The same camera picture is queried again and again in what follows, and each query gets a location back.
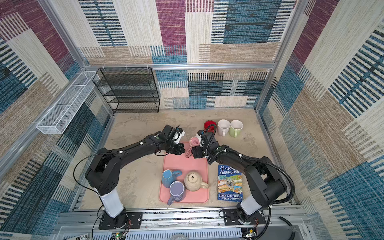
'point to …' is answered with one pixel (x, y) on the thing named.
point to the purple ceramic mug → (176, 190)
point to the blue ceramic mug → (169, 176)
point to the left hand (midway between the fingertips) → (186, 149)
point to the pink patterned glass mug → (194, 141)
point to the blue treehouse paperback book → (229, 184)
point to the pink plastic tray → (175, 162)
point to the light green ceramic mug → (236, 126)
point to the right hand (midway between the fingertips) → (198, 151)
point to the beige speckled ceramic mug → (193, 181)
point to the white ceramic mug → (223, 126)
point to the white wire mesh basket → (62, 114)
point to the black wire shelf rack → (128, 89)
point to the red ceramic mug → (211, 128)
